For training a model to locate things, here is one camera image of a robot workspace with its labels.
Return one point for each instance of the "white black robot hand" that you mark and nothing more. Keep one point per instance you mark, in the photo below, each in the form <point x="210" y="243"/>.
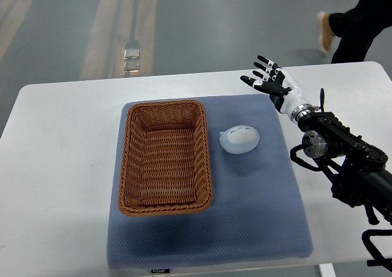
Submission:
<point x="282" y="88"/>

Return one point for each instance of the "brown wicker basket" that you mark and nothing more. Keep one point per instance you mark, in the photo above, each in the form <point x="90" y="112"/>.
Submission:
<point x="166" y="167"/>

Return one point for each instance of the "blue quilted cushion mat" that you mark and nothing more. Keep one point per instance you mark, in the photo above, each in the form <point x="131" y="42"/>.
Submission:
<point x="257" y="212"/>

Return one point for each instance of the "black frame lower right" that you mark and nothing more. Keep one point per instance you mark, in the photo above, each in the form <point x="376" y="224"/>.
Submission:
<point x="378" y="259"/>

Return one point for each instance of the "person in black clothes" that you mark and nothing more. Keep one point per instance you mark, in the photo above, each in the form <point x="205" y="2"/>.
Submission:
<point x="357" y="28"/>

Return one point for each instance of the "light blue plush toy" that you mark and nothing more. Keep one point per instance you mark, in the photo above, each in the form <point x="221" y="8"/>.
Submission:
<point x="239" y="139"/>

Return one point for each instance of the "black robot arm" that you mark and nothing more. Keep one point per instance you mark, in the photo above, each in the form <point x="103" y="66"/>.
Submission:
<point x="355" y="168"/>

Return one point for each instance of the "metal floor socket plate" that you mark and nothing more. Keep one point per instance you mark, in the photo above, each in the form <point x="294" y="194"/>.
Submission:
<point x="131" y="57"/>

